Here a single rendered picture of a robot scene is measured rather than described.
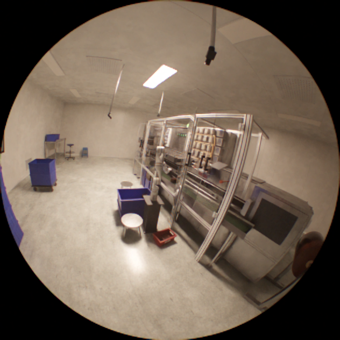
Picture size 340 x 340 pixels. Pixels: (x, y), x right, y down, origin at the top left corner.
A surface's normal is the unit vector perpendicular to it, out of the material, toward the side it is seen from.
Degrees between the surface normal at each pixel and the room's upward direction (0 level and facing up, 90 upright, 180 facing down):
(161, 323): 0
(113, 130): 90
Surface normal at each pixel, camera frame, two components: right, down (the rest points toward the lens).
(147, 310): 0.19, -0.95
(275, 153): -0.85, -0.04
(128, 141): 0.48, 0.31
